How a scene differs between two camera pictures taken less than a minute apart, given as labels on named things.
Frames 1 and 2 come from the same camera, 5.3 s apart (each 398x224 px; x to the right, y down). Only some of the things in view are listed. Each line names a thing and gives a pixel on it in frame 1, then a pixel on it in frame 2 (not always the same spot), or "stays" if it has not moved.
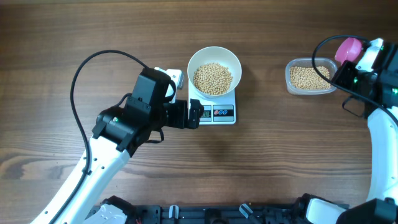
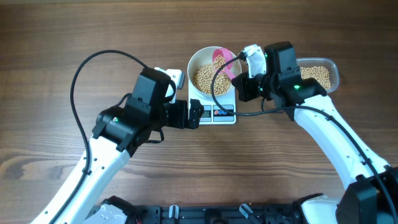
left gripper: (180, 121) stays
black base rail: (170, 214) stays
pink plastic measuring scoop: (349, 48) → (228, 56)
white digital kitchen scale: (218, 110) stays
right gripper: (347, 67) → (242, 83)
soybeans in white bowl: (212, 78) stays
